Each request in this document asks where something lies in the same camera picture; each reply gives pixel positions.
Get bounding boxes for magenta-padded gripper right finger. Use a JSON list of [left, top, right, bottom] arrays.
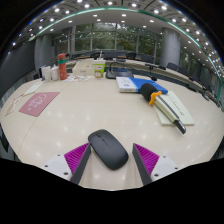
[[132, 143, 181, 186]]

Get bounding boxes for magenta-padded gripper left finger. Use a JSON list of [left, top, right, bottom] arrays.
[[42, 142, 92, 185]]

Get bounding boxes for black computer mouse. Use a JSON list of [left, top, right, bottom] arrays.
[[87, 129, 130, 171]]

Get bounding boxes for pink printed mouse pad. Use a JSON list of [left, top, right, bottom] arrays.
[[18, 91, 61, 118]]

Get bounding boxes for white booklet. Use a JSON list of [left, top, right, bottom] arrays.
[[153, 90, 196, 127]]

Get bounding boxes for white paper sheet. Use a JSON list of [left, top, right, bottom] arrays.
[[23, 80, 44, 97]]

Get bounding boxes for colourful sticker sheet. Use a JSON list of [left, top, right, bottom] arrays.
[[64, 74, 94, 83]]

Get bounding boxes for blue and white book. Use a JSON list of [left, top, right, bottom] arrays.
[[115, 76, 169, 96]]

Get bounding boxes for white lidded mug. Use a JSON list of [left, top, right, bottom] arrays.
[[50, 64, 60, 81]]

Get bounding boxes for white paper cup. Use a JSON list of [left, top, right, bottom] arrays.
[[41, 65, 52, 82]]

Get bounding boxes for long curved conference table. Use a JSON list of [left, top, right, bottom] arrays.
[[66, 58, 221, 108]]

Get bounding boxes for red bottle with green band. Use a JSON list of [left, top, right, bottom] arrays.
[[57, 53, 68, 81]]

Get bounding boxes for beige cardboard box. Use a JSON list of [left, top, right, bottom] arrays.
[[71, 59, 96, 77]]

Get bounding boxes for dark conference chairs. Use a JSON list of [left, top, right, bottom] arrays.
[[71, 49, 214, 101]]

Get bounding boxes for black gooseneck desk microphone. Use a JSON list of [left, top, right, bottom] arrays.
[[105, 61, 135, 80]]

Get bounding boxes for green printed paper cup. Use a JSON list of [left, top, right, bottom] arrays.
[[93, 62, 106, 79]]

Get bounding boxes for ceiling lights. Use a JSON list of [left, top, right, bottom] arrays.
[[11, 0, 224, 73]]

